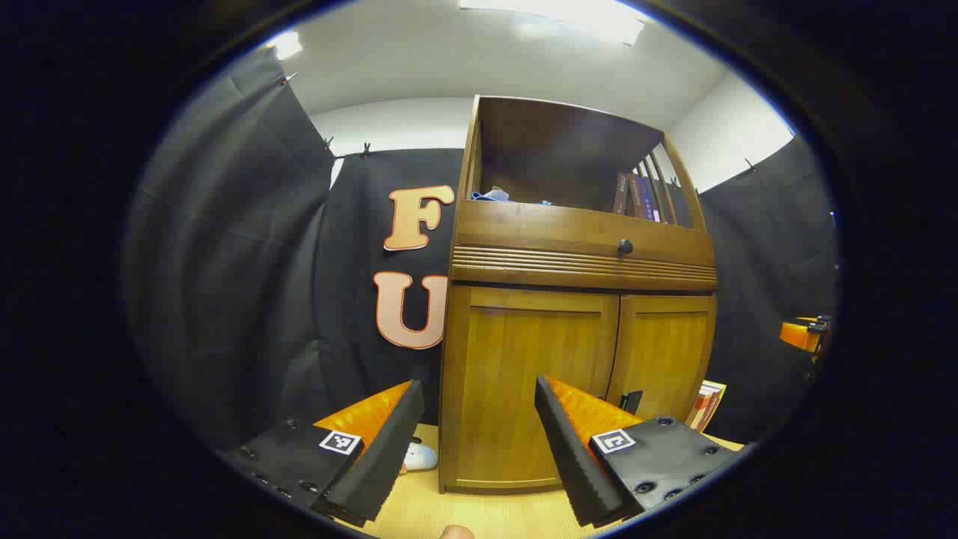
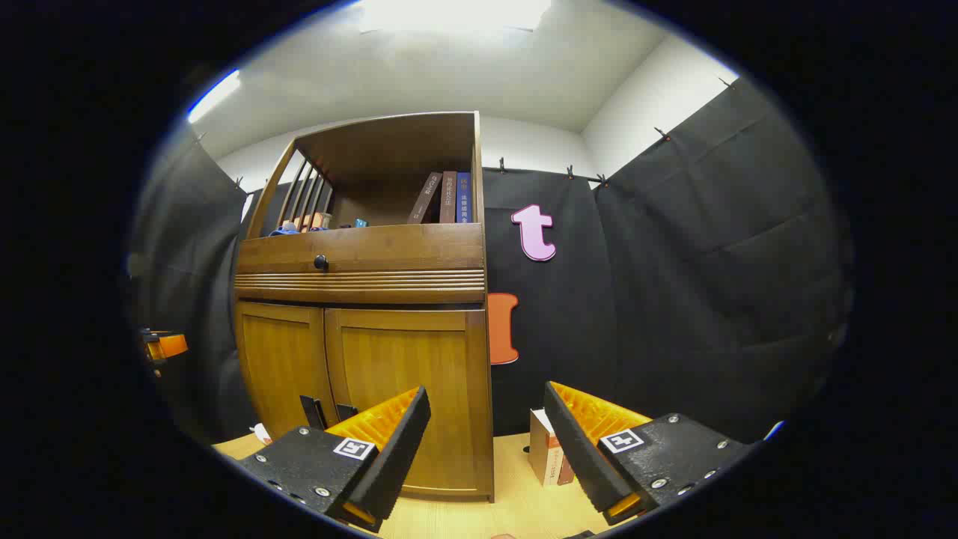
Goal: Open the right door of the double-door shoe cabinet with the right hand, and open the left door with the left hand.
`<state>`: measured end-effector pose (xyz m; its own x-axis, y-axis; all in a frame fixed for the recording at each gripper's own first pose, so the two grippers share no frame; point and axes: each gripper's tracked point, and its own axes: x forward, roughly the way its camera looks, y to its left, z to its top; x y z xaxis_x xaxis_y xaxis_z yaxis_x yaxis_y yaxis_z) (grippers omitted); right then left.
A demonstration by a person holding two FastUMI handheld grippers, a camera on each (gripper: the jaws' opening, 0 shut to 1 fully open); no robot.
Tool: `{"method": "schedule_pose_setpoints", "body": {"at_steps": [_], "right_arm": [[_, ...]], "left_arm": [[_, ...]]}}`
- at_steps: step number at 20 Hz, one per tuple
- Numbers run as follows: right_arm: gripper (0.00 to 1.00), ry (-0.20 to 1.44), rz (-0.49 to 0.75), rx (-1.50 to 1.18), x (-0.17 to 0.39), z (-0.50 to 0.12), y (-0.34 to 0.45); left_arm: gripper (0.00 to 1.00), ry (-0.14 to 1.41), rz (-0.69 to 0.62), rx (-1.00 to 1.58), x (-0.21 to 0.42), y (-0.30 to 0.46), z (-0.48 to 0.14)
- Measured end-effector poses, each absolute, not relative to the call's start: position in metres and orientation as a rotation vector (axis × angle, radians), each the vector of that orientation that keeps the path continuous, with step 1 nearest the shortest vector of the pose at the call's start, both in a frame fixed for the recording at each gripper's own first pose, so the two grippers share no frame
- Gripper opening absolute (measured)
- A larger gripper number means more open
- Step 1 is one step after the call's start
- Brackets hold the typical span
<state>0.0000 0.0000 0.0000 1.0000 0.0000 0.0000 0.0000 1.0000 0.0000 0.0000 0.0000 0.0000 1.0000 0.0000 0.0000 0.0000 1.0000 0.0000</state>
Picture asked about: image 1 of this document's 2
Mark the black backdrop cloth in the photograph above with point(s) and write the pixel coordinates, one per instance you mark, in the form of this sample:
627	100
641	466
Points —
224	262

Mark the black drawer knob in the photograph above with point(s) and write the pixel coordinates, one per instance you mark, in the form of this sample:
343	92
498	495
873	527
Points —
625	246

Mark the beige book with orange label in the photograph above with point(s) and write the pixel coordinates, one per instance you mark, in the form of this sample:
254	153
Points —
703	408

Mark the brown book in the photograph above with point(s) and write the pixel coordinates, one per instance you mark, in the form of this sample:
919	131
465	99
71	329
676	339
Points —
620	195

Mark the white soft object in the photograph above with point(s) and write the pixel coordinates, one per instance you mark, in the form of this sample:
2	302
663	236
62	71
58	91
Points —
420	457

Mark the wooden double-door shoe cabinet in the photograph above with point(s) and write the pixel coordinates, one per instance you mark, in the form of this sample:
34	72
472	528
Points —
524	224

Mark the blue book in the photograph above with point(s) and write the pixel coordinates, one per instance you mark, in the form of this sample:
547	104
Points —
654	203

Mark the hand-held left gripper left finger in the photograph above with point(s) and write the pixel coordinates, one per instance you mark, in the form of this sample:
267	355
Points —
382	457

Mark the maroon book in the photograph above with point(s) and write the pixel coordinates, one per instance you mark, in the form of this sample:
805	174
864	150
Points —
637	198

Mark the light blue cloth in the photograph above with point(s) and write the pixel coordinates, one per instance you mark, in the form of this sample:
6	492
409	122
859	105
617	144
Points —
492	196

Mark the large ceiling light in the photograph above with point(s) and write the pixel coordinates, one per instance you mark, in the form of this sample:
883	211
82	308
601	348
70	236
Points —
569	16

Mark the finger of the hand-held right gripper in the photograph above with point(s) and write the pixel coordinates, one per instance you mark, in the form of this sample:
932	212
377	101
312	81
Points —
797	335

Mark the small ceiling light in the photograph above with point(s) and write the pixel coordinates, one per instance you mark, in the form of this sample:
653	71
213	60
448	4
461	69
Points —
286	45

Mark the wooden cabinet door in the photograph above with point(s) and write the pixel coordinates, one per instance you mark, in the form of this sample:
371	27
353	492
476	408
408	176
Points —
666	352
509	359

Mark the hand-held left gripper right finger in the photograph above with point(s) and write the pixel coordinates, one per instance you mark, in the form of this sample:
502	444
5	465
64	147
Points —
569	457

